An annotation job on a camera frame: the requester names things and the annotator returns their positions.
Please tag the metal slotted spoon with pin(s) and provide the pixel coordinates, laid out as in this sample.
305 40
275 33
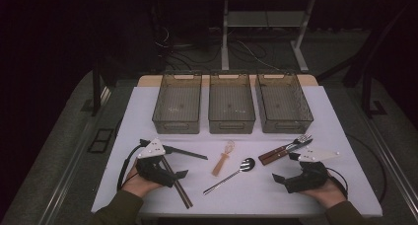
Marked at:
247 165

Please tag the white-legged desk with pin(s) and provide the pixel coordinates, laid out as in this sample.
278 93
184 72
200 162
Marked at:
263 18

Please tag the white table mat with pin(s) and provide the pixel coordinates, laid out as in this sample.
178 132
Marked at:
236 202

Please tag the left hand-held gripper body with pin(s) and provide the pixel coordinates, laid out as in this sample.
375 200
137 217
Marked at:
153 149

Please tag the clear brown plastic bin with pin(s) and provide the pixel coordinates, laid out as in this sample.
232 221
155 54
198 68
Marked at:
179 103
231 103
282 103

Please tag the person's right hand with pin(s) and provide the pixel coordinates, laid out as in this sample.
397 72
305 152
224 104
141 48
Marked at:
328 194

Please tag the black metal stand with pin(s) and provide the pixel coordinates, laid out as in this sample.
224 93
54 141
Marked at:
366 93

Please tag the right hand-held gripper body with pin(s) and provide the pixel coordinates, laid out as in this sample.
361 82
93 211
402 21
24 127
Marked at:
307 180

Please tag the person's left hand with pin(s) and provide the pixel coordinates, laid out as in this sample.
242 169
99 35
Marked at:
138 185

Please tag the metal floor rail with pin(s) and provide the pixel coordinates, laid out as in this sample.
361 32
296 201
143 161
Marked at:
70 167
394 165

